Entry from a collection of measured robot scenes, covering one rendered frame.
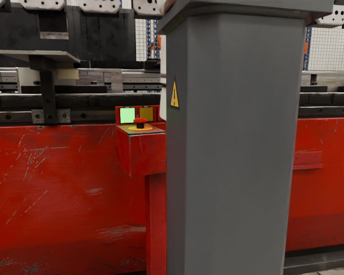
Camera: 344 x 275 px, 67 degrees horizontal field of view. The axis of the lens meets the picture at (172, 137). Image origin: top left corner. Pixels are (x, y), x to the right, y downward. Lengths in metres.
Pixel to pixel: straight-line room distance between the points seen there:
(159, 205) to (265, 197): 0.51
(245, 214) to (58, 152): 0.78
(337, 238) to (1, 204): 1.52
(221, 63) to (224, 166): 0.12
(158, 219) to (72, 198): 0.37
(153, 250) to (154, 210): 0.14
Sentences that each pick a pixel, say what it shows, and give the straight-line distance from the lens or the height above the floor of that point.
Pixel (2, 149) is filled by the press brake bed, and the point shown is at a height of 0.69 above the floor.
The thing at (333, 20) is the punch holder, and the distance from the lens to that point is 1.45.
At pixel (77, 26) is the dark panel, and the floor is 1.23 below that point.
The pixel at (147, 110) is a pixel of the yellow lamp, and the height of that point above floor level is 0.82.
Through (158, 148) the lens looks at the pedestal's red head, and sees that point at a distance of 0.71.
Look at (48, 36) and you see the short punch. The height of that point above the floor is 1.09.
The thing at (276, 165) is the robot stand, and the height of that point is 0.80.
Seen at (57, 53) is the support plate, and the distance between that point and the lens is 0.86.
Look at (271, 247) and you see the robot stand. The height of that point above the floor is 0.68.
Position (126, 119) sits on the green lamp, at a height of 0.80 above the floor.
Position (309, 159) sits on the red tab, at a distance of 1.29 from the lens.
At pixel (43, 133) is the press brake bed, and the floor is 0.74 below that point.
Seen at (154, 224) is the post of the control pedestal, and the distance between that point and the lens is 0.86.
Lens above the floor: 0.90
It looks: 11 degrees down
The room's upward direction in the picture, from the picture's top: straight up
